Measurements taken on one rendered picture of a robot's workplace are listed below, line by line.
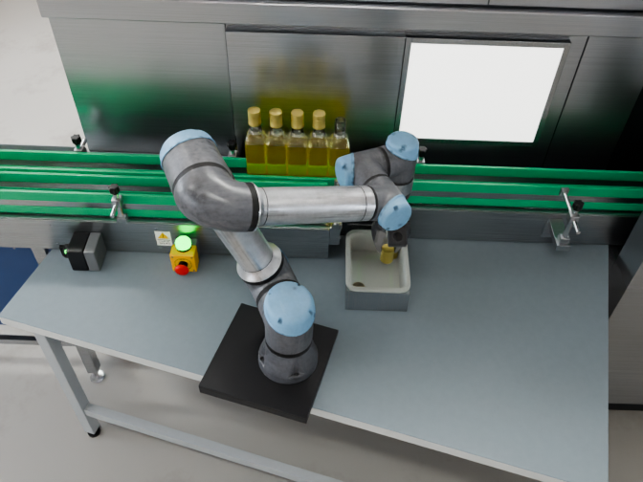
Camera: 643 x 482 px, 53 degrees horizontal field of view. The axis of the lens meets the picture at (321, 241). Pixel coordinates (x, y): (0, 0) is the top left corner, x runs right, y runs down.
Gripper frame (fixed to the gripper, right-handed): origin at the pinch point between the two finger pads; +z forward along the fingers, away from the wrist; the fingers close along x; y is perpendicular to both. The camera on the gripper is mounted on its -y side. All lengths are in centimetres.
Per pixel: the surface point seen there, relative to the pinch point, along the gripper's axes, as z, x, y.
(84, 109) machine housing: -11, 89, 41
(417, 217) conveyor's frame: 7.6, -10.4, 20.7
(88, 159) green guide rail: -2, 87, 30
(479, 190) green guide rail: -2.3, -27.0, 22.6
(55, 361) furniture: 43, 96, -11
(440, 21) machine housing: -44, -10, 39
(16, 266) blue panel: 28, 111, 13
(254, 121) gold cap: -21.2, 36.6, 25.0
